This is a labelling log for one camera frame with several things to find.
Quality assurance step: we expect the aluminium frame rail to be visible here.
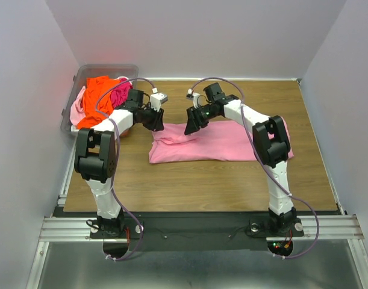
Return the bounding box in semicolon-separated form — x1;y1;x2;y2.
39;215;364;242

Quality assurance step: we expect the magenta t shirt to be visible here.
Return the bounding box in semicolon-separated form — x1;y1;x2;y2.
110;81;133;108

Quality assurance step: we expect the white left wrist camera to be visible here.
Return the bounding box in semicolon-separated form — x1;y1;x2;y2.
150;87;168;111

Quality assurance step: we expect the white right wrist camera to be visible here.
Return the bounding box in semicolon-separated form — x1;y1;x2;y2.
186;89;201;108

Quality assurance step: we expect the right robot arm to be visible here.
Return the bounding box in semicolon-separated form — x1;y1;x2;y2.
184;82;297;235

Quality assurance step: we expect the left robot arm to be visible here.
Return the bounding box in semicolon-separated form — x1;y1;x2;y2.
74;89;168;238

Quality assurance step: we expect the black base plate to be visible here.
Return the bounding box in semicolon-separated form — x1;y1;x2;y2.
56;212;304;256

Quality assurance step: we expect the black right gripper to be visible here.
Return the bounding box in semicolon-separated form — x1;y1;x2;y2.
183;103;218;135

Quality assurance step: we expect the clear plastic bin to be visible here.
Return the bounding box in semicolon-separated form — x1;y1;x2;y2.
60;64;139;136

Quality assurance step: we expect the light pink t shirt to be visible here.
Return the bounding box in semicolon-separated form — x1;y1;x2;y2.
70;86;86;126

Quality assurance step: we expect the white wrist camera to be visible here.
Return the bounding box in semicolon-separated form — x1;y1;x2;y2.
150;87;168;111
186;89;201;108

